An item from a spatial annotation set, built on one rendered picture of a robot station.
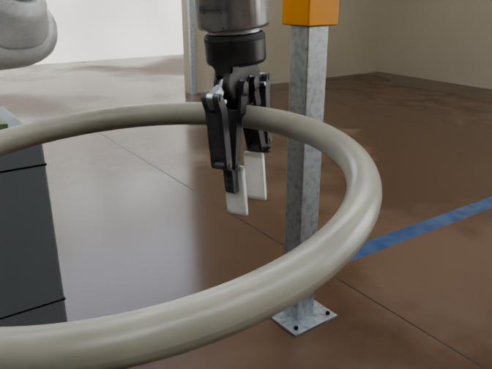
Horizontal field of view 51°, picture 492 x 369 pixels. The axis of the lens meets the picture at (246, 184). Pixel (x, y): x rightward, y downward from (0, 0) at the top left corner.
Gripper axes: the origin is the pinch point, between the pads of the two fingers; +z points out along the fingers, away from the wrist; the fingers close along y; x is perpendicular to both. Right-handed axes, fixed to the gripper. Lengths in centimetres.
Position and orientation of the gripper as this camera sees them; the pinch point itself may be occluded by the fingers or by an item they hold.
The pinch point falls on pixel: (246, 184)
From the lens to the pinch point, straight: 71.0
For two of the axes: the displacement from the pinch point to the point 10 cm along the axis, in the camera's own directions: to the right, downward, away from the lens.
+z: 0.7, 9.2, 3.9
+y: -5.1, 3.7, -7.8
